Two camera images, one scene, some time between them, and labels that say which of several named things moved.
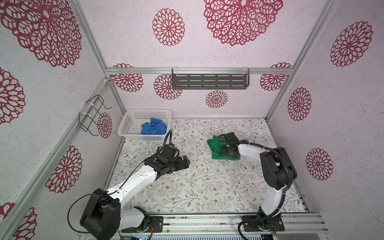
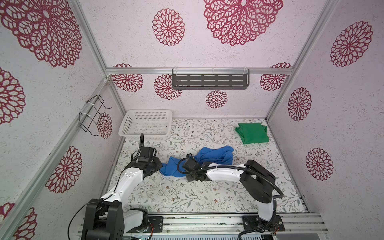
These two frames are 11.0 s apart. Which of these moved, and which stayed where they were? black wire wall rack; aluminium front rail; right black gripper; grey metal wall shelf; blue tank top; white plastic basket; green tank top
Moved: blue tank top; right black gripper; green tank top
Stayed: white plastic basket; aluminium front rail; grey metal wall shelf; black wire wall rack
